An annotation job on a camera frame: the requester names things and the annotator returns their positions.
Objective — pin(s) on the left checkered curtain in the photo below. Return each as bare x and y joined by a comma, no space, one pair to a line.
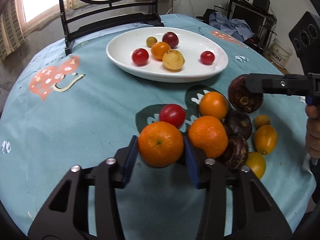
11,32

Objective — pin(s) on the yellow orange tomato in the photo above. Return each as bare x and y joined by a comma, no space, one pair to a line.
265,139

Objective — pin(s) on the person's right hand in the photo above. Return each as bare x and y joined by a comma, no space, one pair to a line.
312,138

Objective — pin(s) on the white plastic bucket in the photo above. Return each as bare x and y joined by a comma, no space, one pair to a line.
279,53

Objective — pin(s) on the round orange fruit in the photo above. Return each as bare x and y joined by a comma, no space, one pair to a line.
214,104

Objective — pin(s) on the white oval plate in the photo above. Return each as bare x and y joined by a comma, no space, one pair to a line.
191,46

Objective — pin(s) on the blue clothes pile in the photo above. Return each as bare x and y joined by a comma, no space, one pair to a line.
236,28

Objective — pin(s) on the yellow speckled fruit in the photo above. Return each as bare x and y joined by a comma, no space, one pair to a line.
173,60

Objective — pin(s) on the black framed decorative screen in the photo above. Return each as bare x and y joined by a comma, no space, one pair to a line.
151,18

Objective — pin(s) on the teal patterned tablecloth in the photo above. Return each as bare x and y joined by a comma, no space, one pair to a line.
96,111

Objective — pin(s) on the small orange kumquat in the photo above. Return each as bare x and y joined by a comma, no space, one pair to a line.
159,49

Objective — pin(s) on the large orange mandarin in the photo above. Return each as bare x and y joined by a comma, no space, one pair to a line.
160,144

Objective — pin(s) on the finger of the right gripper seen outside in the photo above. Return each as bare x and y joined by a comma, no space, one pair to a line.
290,84

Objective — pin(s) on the green yellow tomato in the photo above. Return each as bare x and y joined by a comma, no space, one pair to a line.
256,162

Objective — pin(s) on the dark red cherry tomato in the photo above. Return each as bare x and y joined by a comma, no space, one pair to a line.
171,39

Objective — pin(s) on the small tan longan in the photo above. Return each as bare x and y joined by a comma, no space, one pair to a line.
150,41
261,120

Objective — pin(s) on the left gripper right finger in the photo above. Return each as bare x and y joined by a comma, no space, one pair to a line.
236,203

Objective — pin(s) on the dark water chestnut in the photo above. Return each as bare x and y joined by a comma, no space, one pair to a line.
237,123
241,98
236,153

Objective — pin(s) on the black metal shelf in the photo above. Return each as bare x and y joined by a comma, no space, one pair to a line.
256,15

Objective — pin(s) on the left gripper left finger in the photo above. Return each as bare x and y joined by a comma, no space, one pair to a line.
64,215

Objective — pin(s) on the black speaker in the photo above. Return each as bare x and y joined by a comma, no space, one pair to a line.
305,37

